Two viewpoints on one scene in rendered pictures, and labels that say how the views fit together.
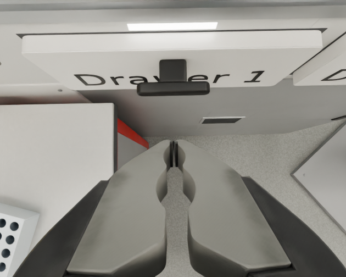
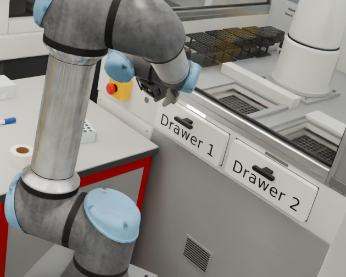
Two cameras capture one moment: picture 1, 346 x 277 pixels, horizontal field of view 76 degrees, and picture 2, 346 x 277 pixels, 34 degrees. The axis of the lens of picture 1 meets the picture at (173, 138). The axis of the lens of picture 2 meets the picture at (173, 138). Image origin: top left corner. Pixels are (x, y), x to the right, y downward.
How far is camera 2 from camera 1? 1.60 m
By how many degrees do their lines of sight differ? 58
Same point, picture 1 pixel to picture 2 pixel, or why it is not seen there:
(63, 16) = not seen: hidden behind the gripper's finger
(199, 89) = (188, 124)
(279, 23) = (218, 124)
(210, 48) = (199, 119)
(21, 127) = (121, 128)
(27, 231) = (89, 136)
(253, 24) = (213, 121)
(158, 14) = (194, 103)
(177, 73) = (187, 120)
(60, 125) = (133, 137)
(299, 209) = not seen: outside the picture
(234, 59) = (204, 129)
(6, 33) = not seen: hidden behind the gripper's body
